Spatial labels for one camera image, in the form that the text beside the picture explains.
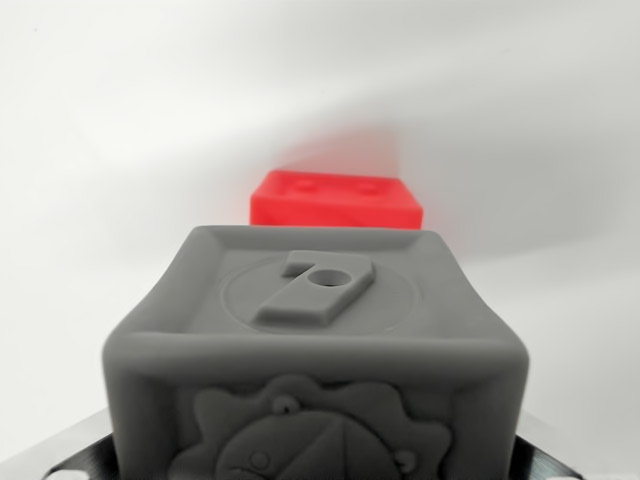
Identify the grey lion relief cube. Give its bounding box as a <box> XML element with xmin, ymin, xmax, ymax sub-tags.
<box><xmin>101</xmin><ymin>224</ymin><xmax>532</xmax><ymax>480</ymax></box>

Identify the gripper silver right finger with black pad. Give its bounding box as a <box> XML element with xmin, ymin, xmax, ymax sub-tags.
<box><xmin>514</xmin><ymin>409</ymin><xmax>640</xmax><ymax>480</ymax></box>

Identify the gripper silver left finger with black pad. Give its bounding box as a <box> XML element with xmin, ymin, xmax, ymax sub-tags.
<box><xmin>0</xmin><ymin>407</ymin><xmax>121</xmax><ymax>480</ymax></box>

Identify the red cube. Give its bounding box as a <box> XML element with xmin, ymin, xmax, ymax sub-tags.
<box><xmin>248</xmin><ymin>169</ymin><xmax>426</xmax><ymax>232</ymax></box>

